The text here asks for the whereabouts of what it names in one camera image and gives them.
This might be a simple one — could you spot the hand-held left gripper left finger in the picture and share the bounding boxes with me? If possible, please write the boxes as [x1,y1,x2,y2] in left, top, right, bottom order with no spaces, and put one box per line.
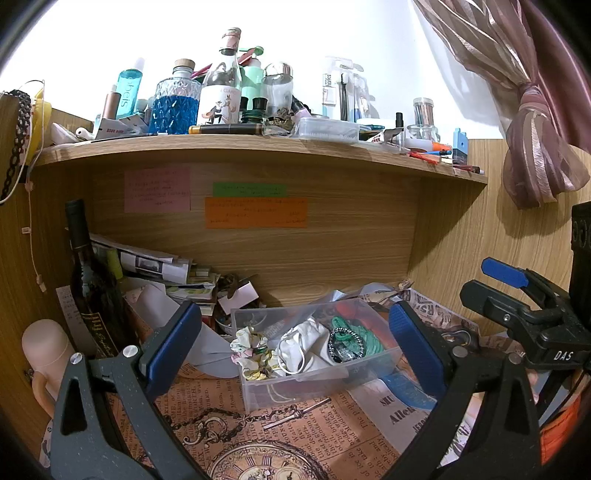
[50,300,209,480]

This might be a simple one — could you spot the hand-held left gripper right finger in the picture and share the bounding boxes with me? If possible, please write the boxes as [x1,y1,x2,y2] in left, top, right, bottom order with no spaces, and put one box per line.
[383,300,542,480]

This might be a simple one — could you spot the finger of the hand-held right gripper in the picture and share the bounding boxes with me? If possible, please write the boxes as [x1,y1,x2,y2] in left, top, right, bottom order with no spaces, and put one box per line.
[459,279,536,335]
[481,257,573,310]

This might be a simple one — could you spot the green cloth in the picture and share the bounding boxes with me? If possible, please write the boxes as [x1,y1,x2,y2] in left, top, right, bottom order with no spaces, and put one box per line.
[331,315,385,357]

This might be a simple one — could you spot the beaded bracelet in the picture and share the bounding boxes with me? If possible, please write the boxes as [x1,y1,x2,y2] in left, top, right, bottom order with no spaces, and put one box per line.
[329,327,355,364]

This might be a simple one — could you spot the floral scrunchie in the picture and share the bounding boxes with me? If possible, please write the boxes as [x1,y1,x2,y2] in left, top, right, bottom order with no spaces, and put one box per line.
[230,325,279,382]

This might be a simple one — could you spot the white drawstring pouch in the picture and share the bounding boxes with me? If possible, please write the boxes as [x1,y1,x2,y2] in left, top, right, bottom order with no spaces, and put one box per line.
[276,316,331,376]

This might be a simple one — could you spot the clear plastic storage box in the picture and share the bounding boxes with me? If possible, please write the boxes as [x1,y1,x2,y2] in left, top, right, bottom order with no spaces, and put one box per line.
[231,290,403,414]

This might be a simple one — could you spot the blue comb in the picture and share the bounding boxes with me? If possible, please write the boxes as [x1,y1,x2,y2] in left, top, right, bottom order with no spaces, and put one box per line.
[382,374,437,412]

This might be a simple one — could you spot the white paper sheet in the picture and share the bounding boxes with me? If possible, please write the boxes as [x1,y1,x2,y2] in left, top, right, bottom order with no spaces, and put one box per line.
[124,283,241,379]

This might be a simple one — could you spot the stack of booklets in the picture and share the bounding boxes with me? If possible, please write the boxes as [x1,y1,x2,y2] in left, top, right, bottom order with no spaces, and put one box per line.
[166,265,222,304]

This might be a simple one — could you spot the small white card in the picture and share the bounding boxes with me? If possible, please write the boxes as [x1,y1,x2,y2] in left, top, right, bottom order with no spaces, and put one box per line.
[217,281,260,315]

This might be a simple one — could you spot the pile of papers and magazines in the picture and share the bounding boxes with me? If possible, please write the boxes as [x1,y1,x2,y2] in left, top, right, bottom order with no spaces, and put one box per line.
[90,233,193,283]

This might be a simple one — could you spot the orange cloth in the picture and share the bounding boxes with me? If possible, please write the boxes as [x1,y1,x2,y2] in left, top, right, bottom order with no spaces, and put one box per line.
[539,401,583,464]

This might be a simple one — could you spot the dark wine bottle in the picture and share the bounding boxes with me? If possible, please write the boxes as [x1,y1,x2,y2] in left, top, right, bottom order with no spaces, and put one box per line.
[65,199,133,359]

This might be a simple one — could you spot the white receipt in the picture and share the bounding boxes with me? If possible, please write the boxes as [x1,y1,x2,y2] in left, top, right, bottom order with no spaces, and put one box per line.
[56,285,86,352]

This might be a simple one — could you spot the beige tumbler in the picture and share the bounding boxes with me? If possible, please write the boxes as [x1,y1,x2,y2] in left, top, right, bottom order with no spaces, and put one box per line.
[22,319,77,417]

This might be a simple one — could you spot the blue and white block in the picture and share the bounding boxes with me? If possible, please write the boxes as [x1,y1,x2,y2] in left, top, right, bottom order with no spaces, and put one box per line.
[452,128,469,165]

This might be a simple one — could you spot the orange markers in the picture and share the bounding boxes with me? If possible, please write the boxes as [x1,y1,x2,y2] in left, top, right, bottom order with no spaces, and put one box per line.
[409,143,454,165]

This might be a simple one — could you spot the vintage newspaper-print mat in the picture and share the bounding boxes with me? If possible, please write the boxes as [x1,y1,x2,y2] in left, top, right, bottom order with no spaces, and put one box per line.
[39,286,522,480]

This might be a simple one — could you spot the pink sticky note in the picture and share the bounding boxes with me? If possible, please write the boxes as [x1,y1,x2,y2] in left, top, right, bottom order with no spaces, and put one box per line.
[124,166,191,213]

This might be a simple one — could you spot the orange sticky note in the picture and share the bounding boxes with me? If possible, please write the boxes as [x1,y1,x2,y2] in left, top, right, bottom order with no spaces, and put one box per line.
[204,197,308,229]

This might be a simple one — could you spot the striped mauve curtain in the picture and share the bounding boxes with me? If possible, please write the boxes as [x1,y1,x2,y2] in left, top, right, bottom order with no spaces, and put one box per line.
[411,0,591,210]

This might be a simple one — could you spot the green sticky note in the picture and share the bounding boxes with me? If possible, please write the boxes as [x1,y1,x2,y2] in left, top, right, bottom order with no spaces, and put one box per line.
[212,182,287,198]

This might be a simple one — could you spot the glass jar of sticks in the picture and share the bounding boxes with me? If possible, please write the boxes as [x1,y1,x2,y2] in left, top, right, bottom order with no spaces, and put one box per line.
[412,97,437,128]

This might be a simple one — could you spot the wooden shelf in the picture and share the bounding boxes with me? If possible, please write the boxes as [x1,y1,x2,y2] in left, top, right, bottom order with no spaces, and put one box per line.
[32,134,489,185]

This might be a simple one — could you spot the black and gold pen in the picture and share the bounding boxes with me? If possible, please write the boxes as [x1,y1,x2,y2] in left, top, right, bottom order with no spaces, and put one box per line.
[188,124,263,136]

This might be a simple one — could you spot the white paper package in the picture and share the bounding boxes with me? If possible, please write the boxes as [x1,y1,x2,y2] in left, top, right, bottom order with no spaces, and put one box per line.
[92,115,149,140]

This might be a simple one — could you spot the clear lidded plastic case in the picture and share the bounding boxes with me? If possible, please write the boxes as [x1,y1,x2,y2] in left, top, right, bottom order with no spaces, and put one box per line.
[292,117,360,142]

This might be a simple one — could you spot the glass bottle with blue liquid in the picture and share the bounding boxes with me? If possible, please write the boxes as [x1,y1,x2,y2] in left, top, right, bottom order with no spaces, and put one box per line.
[148,58,202,136]

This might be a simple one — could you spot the toothbrush blister pack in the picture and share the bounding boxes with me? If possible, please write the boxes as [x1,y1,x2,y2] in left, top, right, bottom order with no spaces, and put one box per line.
[322,56,371,123]

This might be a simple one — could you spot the clear bottle with fox label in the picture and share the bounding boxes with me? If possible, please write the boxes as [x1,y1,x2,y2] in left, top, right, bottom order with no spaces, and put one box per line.
[198,28,243,125]

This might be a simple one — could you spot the black ink bottles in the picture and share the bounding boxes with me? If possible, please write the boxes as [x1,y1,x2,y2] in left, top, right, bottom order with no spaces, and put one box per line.
[240,96,271,126]

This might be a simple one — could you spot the blue toner bottle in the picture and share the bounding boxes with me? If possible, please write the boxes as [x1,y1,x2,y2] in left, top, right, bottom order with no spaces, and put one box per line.
[115,58,145,121]

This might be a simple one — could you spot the yellow object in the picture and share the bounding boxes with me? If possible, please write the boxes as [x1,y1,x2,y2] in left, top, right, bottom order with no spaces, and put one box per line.
[31,90,52,149]

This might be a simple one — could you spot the clear jar with silver lid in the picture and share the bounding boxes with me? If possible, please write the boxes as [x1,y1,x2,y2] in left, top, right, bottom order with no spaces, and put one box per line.
[263,62,294,122]

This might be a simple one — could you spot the mint green bottle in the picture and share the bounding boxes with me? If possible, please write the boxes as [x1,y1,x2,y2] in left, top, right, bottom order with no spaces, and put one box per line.
[241,46,265,112]

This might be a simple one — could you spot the white cable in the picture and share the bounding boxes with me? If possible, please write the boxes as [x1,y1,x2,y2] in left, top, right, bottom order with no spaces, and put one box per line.
[18,80,48,292]

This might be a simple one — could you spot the black chain strap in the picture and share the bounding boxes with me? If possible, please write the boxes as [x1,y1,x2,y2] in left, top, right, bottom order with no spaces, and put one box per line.
[0,90,33,204]

